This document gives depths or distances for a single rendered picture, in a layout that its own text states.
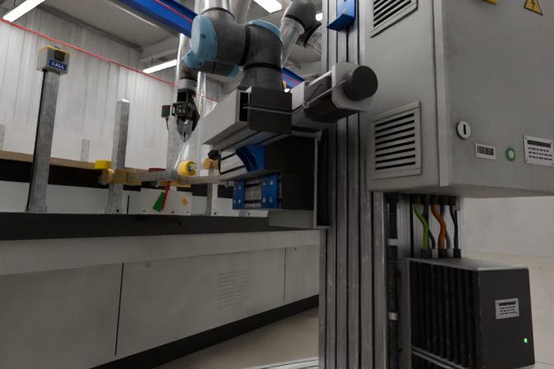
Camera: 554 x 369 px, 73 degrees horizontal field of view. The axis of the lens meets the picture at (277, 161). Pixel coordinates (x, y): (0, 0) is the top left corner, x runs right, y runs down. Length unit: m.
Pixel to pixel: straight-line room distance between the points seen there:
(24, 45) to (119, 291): 8.10
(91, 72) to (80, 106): 0.87
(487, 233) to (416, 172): 9.33
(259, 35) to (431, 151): 0.64
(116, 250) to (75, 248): 0.15
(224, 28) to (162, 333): 1.42
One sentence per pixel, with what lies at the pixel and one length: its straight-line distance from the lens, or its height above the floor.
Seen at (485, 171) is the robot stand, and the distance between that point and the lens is 0.70.
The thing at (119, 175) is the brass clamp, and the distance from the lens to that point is 1.48.
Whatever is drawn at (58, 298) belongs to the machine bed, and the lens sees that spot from 1.67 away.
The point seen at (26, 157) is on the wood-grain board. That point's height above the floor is 0.89.
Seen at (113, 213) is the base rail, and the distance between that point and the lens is 1.47.
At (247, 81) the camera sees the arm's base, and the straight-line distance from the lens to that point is 1.08.
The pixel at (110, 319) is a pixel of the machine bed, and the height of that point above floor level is 0.27.
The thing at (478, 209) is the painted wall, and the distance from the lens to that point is 10.01.
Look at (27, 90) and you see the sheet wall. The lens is 9.28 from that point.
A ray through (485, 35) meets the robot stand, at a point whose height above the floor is 1.03.
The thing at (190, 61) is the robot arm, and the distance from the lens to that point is 1.53.
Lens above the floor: 0.71
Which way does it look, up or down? 8 degrees up
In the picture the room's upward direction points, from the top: 2 degrees clockwise
